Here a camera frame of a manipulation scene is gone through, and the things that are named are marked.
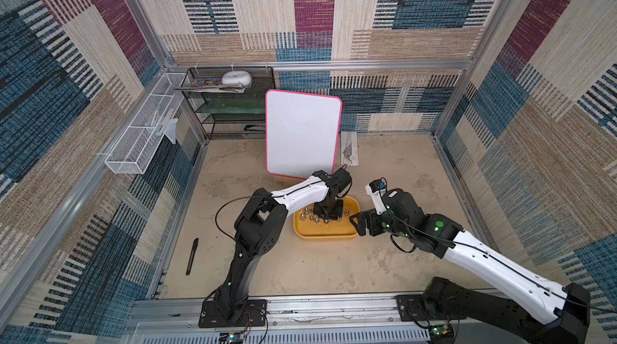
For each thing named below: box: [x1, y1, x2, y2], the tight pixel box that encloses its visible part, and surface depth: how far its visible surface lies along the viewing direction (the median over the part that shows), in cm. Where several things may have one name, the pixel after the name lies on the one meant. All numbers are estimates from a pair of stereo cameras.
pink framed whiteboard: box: [265, 89, 344, 180], surface depth 90 cm
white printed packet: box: [340, 131, 360, 167], surface depth 117 cm
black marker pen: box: [185, 237, 200, 276], surface depth 87 cm
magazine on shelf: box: [173, 72, 253, 94], surface depth 90 cm
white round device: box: [221, 70, 253, 89], surface depth 91 cm
